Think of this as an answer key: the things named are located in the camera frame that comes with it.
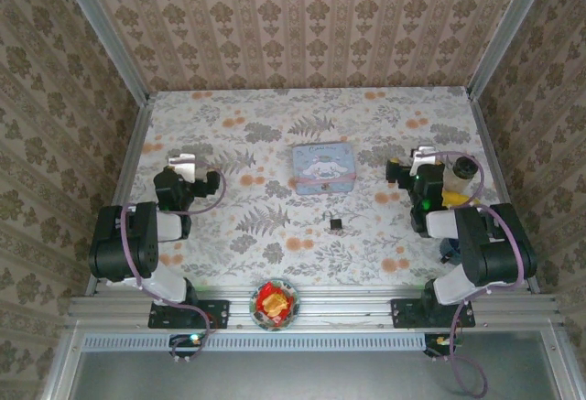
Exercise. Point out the small black padlock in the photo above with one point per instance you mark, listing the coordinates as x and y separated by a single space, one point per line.
336 223

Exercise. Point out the light blue cartoon tin box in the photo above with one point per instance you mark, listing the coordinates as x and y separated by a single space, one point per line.
324 169

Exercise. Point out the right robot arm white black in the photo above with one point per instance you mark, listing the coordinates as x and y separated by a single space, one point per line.
494 244

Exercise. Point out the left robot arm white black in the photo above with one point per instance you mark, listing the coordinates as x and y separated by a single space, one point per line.
123 244

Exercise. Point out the yellow banana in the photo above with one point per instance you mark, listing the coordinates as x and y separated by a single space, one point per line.
458 198

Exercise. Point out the clear bottle with black cap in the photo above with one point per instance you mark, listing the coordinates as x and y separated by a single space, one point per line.
460 173

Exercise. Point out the red yellow snack packets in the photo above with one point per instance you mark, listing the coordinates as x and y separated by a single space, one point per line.
274 301

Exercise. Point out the left controller board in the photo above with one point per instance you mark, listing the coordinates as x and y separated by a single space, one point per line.
187 341

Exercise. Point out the controller board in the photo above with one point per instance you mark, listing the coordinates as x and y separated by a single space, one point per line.
187 341
440 342

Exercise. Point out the right controller board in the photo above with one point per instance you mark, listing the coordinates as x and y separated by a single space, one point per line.
440 342

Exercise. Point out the patterned bowl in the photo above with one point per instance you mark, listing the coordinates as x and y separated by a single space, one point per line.
274 324

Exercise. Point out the aluminium table side rail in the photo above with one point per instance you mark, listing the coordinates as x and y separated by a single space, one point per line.
133 157
492 143

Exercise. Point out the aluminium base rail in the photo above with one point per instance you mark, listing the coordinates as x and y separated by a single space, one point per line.
343 308

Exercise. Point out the aluminium frame post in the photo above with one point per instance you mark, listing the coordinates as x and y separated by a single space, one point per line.
508 34
103 34

